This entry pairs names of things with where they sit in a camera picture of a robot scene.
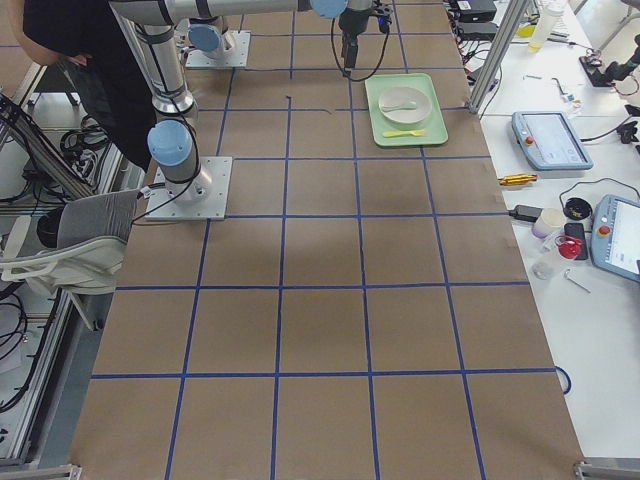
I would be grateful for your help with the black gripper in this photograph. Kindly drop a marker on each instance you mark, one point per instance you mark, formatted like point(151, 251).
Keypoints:
point(351, 23)

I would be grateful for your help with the white round plate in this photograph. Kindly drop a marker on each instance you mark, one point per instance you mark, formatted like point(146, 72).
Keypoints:
point(396, 95)

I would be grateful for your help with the yellow plastic fork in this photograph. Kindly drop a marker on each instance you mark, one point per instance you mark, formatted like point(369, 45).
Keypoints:
point(403, 133)

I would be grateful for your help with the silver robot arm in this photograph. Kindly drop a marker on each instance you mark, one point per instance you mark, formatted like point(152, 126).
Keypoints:
point(172, 140)
point(154, 22)

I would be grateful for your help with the grey-green plastic spoon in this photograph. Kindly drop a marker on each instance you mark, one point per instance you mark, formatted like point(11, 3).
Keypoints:
point(406, 105)

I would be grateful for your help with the mint green tray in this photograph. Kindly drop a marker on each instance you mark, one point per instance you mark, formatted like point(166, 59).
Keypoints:
point(436, 132)

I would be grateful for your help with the gold metal cylinder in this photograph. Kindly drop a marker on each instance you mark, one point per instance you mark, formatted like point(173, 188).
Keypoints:
point(517, 180)

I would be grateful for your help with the blue teach pendant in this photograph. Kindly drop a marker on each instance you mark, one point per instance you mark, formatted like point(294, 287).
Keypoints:
point(549, 142)
point(614, 241)

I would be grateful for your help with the black power adapter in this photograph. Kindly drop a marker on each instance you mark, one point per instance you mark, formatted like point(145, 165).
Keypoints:
point(525, 213)

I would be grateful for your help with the white paper cup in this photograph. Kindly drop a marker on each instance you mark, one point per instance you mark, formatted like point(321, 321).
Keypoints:
point(549, 220)

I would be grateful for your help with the person in black clothes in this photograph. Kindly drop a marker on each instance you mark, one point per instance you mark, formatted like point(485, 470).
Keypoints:
point(85, 39)

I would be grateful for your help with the red round object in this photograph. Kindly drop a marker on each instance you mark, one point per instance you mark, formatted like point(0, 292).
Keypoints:
point(569, 247)

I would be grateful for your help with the grey white chair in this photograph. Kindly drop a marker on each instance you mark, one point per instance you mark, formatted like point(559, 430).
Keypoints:
point(89, 253)

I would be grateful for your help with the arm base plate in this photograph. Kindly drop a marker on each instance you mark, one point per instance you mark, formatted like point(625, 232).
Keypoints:
point(232, 53)
point(206, 197)

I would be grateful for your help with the aluminium frame post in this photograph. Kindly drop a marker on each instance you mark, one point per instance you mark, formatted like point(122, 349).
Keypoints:
point(507, 28)

